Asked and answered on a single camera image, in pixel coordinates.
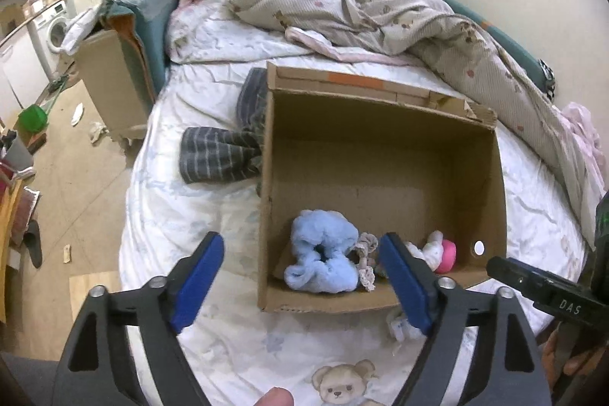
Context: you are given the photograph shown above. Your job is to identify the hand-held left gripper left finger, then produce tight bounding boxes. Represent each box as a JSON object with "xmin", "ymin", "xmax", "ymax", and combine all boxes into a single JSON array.
[{"xmin": 56, "ymin": 231, "xmax": 225, "ymax": 406}]

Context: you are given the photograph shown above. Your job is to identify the person's left hand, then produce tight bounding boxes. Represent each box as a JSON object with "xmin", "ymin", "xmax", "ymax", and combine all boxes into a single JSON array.
[{"xmin": 254, "ymin": 388, "xmax": 295, "ymax": 406}]

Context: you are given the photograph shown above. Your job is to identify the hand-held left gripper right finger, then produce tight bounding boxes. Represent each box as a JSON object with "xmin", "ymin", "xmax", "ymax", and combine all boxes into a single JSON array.
[{"xmin": 379, "ymin": 231, "xmax": 553, "ymax": 406}]

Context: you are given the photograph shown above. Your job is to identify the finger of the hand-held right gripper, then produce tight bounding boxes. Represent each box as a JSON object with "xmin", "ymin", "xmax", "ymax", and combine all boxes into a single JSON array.
[{"xmin": 486, "ymin": 256, "xmax": 548, "ymax": 304}]

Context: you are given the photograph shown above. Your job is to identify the blue fluffy scrunchie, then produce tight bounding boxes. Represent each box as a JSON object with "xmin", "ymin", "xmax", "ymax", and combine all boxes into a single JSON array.
[{"xmin": 284, "ymin": 209, "xmax": 361, "ymax": 295}]

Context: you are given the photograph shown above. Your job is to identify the green bucket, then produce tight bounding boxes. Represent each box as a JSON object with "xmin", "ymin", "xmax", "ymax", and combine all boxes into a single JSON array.
[{"xmin": 18, "ymin": 105, "xmax": 49, "ymax": 132}]

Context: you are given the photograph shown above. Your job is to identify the white washing machine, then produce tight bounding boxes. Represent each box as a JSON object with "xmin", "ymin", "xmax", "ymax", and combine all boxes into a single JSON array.
[{"xmin": 29, "ymin": 0, "xmax": 72, "ymax": 78}]

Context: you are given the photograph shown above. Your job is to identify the person's grey pants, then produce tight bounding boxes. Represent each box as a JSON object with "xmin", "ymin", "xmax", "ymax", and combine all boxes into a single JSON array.
[{"xmin": 0, "ymin": 351, "xmax": 62, "ymax": 406}]

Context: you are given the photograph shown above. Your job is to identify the white fluffy scrunchie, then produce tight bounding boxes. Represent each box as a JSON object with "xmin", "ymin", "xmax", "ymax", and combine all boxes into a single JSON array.
[{"xmin": 404, "ymin": 230, "xmax": 445, "ymax": 271}]

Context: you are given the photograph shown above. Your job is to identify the black white patterned cloth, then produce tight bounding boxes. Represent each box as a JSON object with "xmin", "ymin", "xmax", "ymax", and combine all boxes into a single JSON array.
[{"xmin": 537, "ymin": 59, "xmax": 557, "ymax": 102}]

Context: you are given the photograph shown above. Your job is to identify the white draped cloth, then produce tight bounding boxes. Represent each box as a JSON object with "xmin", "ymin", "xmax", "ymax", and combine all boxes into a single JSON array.
[{"xmin": 62, "ymin": 6, "xmax": 103, "ymax": 55}]

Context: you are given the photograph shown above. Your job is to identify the teal bed cushion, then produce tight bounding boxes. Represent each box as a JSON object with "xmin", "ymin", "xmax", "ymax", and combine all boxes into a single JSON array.
[{"xmin": 107, "ymin": 0, "xmax": 184, "ymax": 102}]

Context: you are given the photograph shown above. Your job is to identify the grey bin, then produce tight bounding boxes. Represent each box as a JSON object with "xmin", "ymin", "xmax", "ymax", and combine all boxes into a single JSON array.
[{"xmin": 10, "ymin": 135, "xmax": 36, "ymax": 169}]

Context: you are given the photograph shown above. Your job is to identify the pink crumpled cloth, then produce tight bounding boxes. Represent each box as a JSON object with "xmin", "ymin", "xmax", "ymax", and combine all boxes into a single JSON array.
[{"xmin": 559, "ymin": 102, "xmax": 609, "ymax": 197}]

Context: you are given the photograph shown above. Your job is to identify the white cabinet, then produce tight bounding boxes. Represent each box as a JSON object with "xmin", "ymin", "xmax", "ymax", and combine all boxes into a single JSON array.
[{"xmin": 0, "ymin": 25, "xmax": 48, "ymax": 112}]

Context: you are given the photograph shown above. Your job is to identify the person's right hand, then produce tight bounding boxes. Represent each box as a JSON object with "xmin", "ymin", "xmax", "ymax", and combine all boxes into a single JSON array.
[{"xmin": 542, "ymin": 325, "xmax": 609, "ymax": 392}]

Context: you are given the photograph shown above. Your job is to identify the beige lace scrunchie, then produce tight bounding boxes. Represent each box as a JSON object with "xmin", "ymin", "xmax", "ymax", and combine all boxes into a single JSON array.
[{"xmin": 352, "ymin": 232, "xmax": 381, "ymax": 293}]

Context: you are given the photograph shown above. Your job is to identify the yellow wooden rack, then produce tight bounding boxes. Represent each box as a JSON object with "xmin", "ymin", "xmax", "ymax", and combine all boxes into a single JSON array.
[{"xmin": 0, "ymin": 178, "xmax": 24, "ymax": 321}]

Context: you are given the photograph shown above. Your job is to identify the white floral bed sheet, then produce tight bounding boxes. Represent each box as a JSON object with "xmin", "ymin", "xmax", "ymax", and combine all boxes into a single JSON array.
[{"xmin": 118, "ymin": 0, "xmax": 595, "ymax": 406}]

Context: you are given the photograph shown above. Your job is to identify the long teal pillow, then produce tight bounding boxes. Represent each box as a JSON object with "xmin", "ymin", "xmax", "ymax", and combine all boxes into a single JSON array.
[{"xmin": 440, "ymin": 0, "xmax": 555, "ymax": 102}]

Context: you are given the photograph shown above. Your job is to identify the beige floral quilt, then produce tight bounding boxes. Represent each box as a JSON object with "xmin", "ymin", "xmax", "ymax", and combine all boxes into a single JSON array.
[{"xmin": 228, "ymin": 0, "xmax": 607, "ymax": 245}]

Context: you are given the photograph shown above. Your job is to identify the grey striped cloth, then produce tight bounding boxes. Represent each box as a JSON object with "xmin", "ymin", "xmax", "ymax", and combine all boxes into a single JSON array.
[{"xmin": 180, "ymin": 67, "xmax": 269, "ymax": 184}]

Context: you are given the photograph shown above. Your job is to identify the tall bedside cardboard box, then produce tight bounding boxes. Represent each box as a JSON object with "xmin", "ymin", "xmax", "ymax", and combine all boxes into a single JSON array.
[{"xmin": 76, "ymin": 28, "xmax": 153, "ymax": 140}]

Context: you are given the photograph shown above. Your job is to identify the dark slipper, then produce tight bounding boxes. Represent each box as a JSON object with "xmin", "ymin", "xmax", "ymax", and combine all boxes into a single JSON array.
[{"xmin": 24, "ymin": 218, "xmax": 45, "ymax": 269}]

